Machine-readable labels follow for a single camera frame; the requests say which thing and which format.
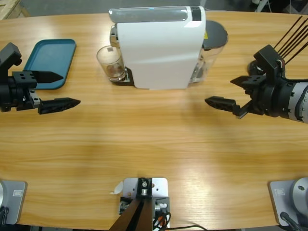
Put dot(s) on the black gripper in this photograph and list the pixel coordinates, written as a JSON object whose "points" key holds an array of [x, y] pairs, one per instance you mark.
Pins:
{"points": [[14, 96], [274, 98]]}

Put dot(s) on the clear drinking glass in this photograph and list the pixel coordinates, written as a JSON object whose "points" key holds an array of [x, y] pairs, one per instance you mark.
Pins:
{"points": [[113, 69]]}

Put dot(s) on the grey coffee machine lever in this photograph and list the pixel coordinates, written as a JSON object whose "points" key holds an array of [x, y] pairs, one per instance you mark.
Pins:
{"points": [[144, 15]]}

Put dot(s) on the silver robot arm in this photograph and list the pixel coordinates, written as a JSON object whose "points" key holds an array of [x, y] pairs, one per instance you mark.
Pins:
{"points": [[300, 101]]}

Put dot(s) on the white capsule coffee machine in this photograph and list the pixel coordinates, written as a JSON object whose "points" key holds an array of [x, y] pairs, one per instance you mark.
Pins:
{"points": [[156, 53]]}

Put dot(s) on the teal plastic tray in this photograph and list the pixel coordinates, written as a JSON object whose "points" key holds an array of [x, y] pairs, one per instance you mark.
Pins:
{"points": [[53, 57]]}

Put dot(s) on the clear water tank grey lid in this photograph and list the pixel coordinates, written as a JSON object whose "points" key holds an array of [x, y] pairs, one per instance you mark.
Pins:
{"points": [[214, 33]]}

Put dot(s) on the black capsule holder with rods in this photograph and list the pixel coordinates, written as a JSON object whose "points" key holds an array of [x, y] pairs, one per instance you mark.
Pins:
{"points": [[292, 36]]}

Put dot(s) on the wooden pallet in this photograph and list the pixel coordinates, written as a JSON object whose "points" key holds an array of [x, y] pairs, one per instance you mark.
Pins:
{"points": [[9, 8]]}

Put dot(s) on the white tape piece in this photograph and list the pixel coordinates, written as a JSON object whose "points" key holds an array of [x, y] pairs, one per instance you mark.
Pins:
{"points": [[118, 188]]}

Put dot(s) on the dark object at right edge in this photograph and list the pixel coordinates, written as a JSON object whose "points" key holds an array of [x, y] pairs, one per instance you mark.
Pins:
{"points": [[160, 187]]}

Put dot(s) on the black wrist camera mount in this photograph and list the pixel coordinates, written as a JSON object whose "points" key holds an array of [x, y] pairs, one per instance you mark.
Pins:
{"points": [[8, 56], [270, 60]]}

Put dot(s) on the white metal chair frame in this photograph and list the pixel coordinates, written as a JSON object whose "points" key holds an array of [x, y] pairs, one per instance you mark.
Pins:
{"points": [[262, 6]]}

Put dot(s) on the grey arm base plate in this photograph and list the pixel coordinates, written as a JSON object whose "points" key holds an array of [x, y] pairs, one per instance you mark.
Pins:
{"points": [[281, 199], [14, 199]]}

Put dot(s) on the dark camera post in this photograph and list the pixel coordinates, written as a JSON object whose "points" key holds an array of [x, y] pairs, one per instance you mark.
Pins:
{"points": [[139, 214]]}

